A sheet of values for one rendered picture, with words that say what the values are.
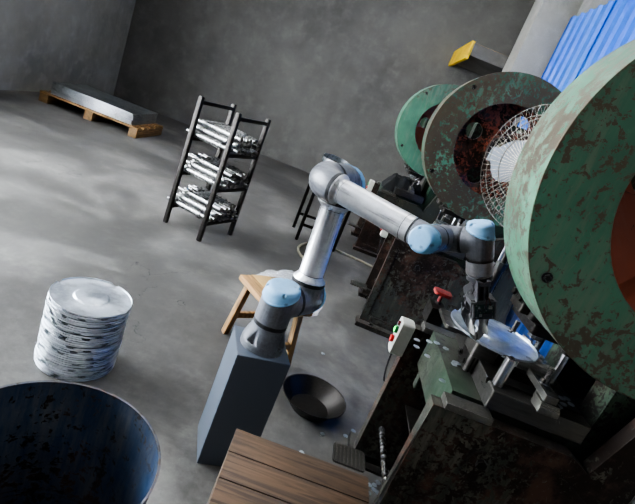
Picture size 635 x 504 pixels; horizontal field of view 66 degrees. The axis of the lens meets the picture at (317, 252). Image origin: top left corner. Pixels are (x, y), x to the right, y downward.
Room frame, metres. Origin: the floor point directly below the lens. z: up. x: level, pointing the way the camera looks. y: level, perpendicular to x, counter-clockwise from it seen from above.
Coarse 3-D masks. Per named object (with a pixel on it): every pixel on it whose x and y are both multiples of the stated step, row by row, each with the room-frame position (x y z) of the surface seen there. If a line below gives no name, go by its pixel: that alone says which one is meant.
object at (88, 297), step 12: (60, 288) 1.59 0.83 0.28; (72, 288) 1.62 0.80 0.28; (84, 288) 1.64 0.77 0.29; (96, 288) 1.68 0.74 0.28; (108, 288) 1.72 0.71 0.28; (120, 288) 1.75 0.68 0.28; (60, 300) 1.52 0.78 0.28; (72, 300) 1.55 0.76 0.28; (84, 300) 1.57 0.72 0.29; (96, 300) 1.60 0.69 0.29; (108, 300) 1.63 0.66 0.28; (120, 300) 1.67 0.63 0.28; (72, 312) 1.47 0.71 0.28; (84, 312) 1.50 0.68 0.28; (96, 312) 1.53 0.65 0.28; (108, 312) 1.56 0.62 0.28
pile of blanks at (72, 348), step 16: (48, 304) 1.50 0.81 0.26; (48, 320) 1.50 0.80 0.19; (64, 320) 1.47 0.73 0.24; (80, 320) 1.49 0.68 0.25; (96, 320) 1.50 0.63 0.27; (112, 320) 1.54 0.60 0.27; (48, 336) 1.49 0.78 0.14; (64, 336) 1.48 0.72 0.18; (80, 336) 1.48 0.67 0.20; (96, 336) 1.52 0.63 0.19; (112, 336) 1.56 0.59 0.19; (48, 352) 1.48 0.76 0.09; (64, 352) 1.47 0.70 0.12; (80, 352) 1.50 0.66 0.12; (96, 352) 1.52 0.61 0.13; (112, 352) 1.59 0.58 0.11; (48, 368) 1.47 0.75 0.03; (64, 368) 1.47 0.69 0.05; (80, 368) 1.50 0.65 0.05; (96, 368) 1.53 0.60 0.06; (112, 368) 1.63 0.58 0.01
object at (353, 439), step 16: (416, 336) 1.69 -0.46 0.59; (448, 336) 1.69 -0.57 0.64; (416, 352) 1.69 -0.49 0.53; (400, 368) 1.69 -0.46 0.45; (416, 368) 1.69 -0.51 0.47; (384, 384) 1.72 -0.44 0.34; (400, 384) 1.69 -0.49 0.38; (384, 400) 1.69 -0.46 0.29; (400, 400) 1.69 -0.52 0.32; (416, 400) 1.69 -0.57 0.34; (368, 416) 1.72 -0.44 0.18; (384, 416) 1.69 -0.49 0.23; (400, 416) 1.69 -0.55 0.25; (368, 432) 1.69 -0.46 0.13; (400, 432) 1.69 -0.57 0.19; (368, 448) 1.69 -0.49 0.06; (400, 448) 1.69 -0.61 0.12
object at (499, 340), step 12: (456, 312) 1.55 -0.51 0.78; (456, 324) 1.43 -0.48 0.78; (492, 324) 1.57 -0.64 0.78; (492, 336) 1.44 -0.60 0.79; (504, 336) 1.48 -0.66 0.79; (516, 336) 1.55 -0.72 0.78; (492, 348) 1.34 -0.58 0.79; (504, 348) 1.39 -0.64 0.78; (516, 348) 1.44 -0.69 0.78; (528, 348) 1.48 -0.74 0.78; (528, 360) 1.38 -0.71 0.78
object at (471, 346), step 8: (440, 312) 1.51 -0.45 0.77; (448, 312) 1.52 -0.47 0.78; (448, 320) 1.45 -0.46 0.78; (448, 328) 1.40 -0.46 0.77; (456, 328) 1.41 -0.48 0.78; (464, 344) 1.51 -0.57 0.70; (472, 344) 1.46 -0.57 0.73; (480, 344) 1.43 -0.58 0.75; (464, 352) 1.48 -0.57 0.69; (472, 352) 1.43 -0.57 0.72; (480, 352) 1.43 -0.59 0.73; (488, 352) 1.43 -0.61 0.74; (464, 360) 1.44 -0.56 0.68; (472, 360) 1.43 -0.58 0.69; (488, 360) 1.43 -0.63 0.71; (464, 368) 1.43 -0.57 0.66; (472, 368) 1.43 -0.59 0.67
